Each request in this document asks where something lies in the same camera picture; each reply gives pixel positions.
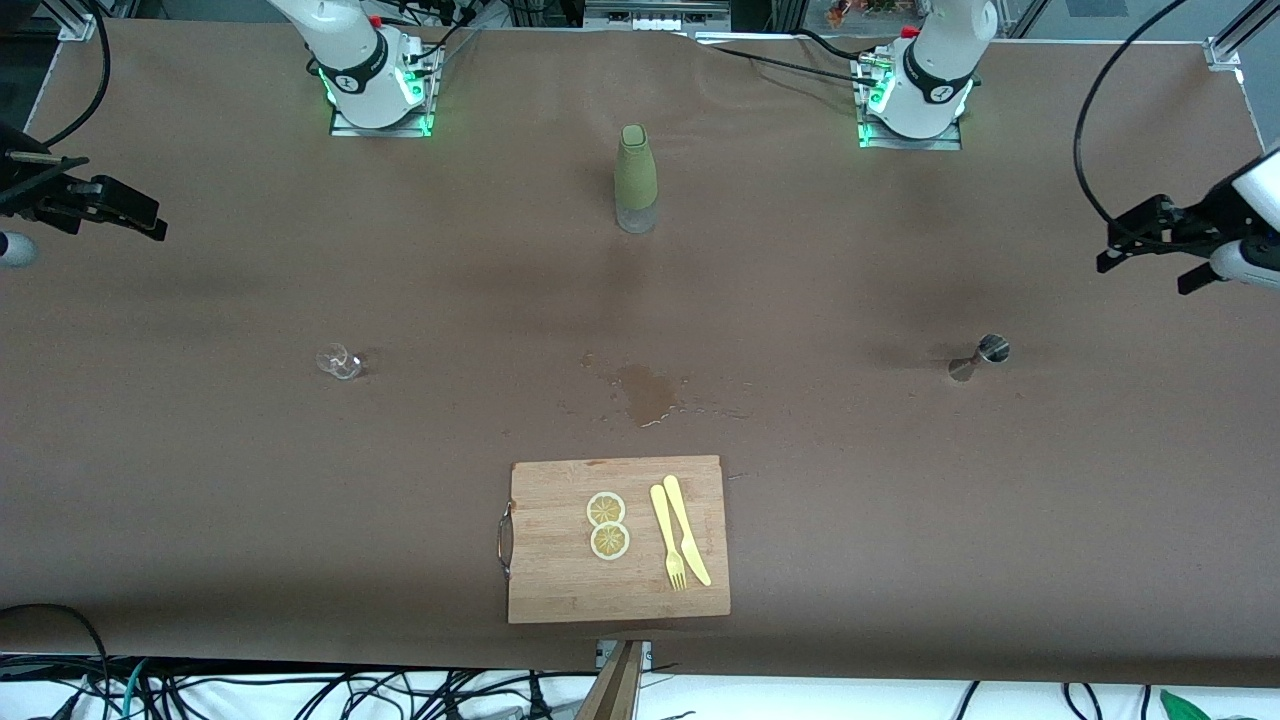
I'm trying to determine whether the green sleeved glass bottle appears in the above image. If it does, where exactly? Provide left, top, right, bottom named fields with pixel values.
left=613, top=123, right=659, bottom=235

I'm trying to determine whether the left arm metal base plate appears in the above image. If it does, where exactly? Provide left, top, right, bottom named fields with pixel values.
left=856, top=55, right=963, bottom=151

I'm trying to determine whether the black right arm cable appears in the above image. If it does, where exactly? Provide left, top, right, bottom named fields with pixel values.
left=35, top=0, right=111, bottom=149

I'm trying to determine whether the wooden camera stand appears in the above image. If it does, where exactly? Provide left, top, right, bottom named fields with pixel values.
left=575, top=640, right=646, bottom=720

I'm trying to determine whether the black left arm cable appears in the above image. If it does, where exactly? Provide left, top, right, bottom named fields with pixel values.
left=1073, top=0, right=1191, bottom=229

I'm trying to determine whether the black looped cable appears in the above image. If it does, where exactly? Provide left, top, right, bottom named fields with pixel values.
left=0, top=603, right=113, bottom=720

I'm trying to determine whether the wooden cutting board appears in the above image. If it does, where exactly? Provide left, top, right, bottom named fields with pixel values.
left=497, top=455, right=732, bottom=625

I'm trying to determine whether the yellow plastic fork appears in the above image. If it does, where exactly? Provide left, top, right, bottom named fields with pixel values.
left=650, top=484, right=688, bottom=592

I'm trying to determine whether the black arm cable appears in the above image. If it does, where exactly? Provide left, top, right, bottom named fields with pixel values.
left=1073, top=0, right=1191, bottom=229
left=35, top=0, right=111, bottom=149

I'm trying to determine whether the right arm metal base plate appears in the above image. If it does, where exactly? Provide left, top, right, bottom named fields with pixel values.
left=330, top=45, right=437, bottom=139

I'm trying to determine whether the yellow plastic knife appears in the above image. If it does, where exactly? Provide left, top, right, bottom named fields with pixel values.
left=663, top=474, right=713, bottom=588

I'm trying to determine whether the aluminium frame post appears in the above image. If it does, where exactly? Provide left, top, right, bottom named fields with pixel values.
left=40, top=0, right=101, bottom=41
left=1205, top=0, right=1280, bottom=69

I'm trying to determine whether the steel double jigger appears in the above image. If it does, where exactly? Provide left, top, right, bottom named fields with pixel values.
left=948, top=334, right=1011, bottom=382

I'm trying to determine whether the teal cable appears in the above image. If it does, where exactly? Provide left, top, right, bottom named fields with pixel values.
left=118, top=658, right=153, bottom=720

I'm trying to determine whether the metal stand bracket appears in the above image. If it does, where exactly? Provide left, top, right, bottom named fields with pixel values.
left=597, top=640, right=653, bottom=673

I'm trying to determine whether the black base cable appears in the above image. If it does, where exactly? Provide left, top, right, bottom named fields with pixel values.
left=395, top=5, right=481, bottom=76

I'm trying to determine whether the black table cable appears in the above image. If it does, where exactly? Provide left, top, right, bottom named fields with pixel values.
left=690, top=35, right=886, bottom=91

